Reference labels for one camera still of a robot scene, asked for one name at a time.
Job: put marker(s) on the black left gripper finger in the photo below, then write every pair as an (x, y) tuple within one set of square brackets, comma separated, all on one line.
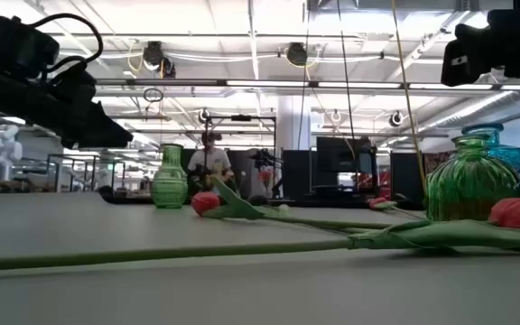
[(97, 133)]

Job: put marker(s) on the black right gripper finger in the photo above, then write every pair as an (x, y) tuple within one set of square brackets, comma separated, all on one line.
[(472, 49)]

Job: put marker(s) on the red artificial tulip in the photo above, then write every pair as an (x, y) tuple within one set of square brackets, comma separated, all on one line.
[(205, 203), (445, 235), (376, 203)]

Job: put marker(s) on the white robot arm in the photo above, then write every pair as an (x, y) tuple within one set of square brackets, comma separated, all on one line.
[(5, 149)]

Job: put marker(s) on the small black robot arm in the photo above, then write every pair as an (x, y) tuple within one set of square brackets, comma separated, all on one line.
[(264, 159)]

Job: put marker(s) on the tall green glass vase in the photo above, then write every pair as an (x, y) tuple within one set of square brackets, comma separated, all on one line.
[(169, 185)]

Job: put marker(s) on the blue glass vase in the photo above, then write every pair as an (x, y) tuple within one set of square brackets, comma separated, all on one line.
[(508, 155)]

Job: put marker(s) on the squat green glass vase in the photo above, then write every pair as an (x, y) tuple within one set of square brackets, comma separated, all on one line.
[(472, 180)]

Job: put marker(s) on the person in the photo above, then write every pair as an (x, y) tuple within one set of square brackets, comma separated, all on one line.
[(212, 162)]

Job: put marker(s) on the black partition panel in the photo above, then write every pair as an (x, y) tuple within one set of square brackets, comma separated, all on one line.
[(296, 176), (406, 176)]

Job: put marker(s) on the black monitor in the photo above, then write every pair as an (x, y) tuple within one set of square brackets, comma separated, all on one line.
[(341, 155)]

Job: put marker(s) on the long LED light bar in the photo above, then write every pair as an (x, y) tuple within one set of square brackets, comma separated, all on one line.
[(264, 83)]

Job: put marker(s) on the white column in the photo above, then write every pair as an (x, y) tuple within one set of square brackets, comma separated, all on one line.
[(289, 122)]

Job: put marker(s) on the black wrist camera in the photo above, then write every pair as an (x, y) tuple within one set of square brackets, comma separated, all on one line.
[(21, 47)]

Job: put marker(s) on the silver ventilation duct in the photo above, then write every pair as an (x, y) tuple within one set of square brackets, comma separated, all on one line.
[(467, 113)]

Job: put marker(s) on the black frame stand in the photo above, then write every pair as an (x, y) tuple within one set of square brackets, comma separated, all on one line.
[(241, 117)]

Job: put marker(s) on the black table frame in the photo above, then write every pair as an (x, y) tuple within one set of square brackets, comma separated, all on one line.
[(332, 204)]

